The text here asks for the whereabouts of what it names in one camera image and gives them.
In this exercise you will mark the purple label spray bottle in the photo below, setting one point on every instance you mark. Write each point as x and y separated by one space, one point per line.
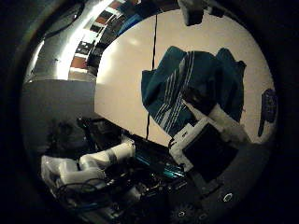
268 107

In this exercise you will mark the teal cloth with white stripes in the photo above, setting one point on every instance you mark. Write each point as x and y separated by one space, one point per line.
165 87

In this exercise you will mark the black equipment with teal light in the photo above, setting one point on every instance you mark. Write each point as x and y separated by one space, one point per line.
149 155

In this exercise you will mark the dark grey block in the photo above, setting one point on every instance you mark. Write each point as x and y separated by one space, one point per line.
191 12

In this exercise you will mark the shelf with coloured boxes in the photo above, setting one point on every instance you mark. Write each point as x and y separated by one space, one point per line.
82 48

